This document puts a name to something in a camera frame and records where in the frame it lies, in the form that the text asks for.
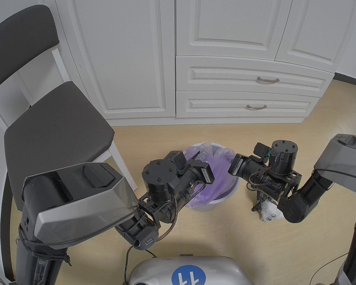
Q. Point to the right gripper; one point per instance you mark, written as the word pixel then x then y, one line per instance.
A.
pixel 249 168

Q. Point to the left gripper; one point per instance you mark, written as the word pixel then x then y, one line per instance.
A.
pixel 195 175

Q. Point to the purple plastic bag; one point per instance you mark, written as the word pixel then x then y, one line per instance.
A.
pixel 216 185

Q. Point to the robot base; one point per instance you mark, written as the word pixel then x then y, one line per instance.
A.
pixel 190 270

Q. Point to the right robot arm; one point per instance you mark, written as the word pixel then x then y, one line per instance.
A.
pixel 341 156

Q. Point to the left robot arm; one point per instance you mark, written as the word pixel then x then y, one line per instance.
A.
pixel 86 197

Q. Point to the white trash bin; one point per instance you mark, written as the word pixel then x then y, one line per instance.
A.
pixel 206 206

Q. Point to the crumpled black plastic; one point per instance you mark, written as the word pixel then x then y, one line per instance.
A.
pixel 257 206

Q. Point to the crumpled white paper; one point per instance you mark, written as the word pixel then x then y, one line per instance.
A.
pixel 271 214

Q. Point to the white wardrobe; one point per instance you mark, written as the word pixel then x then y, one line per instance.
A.
pixel 225 40

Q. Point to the white chair dark grey seat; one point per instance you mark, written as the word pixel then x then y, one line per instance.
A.
pixel 56 123

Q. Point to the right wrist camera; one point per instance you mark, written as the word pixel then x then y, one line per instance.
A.
pixel 261 151

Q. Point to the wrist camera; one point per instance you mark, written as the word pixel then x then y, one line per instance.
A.
pixel 261 151
pixel 175 158

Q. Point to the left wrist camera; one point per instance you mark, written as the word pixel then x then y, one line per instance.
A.
pixel 175 158

